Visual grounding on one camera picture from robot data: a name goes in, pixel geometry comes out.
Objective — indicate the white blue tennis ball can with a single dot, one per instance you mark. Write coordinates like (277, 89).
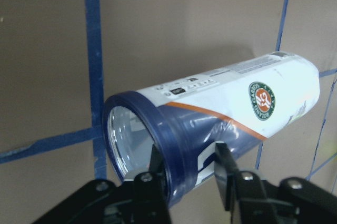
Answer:
(241, 105)

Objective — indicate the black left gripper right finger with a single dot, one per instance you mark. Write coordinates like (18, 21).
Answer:
(252, 199)

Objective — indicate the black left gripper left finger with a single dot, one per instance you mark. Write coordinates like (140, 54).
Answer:
(140, 200)

